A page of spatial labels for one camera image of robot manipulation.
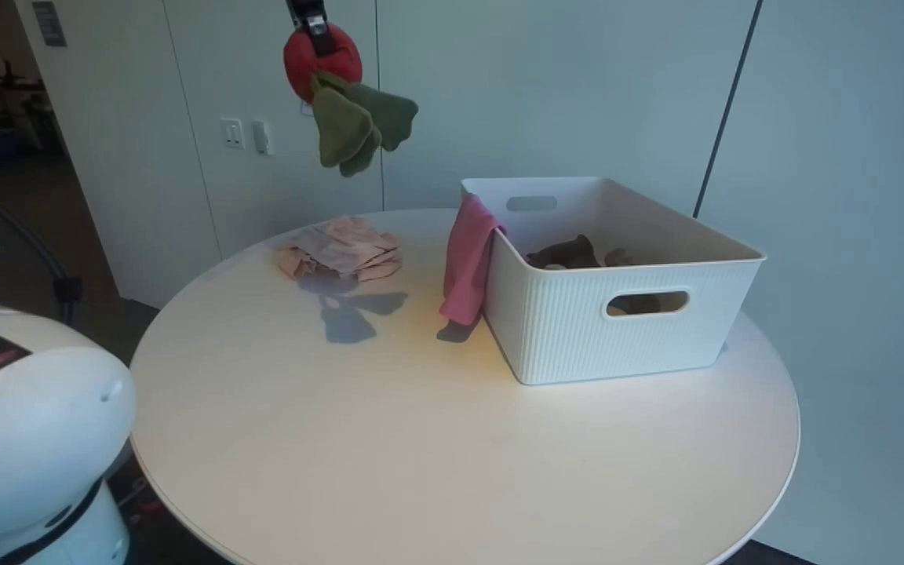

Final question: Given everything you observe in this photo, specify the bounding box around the black base cable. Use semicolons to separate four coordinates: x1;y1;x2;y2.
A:
0;168;87;317

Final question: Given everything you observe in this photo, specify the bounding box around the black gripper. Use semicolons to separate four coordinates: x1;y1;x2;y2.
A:
287;0;332;55

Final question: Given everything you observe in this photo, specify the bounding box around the pink patterned cloth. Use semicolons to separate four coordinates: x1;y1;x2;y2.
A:
272;214;403;281

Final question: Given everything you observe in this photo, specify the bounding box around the white plastic basket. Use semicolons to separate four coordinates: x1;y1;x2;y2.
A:
463;177;762;385

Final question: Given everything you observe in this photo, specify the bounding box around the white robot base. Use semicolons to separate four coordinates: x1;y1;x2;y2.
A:
0;304;134;565

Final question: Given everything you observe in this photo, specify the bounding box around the wall switch plate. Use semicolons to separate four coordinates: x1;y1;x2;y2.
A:
220;115;272;157

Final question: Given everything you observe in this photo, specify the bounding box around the red plush radish toy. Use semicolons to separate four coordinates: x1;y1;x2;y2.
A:
283;26;419;177

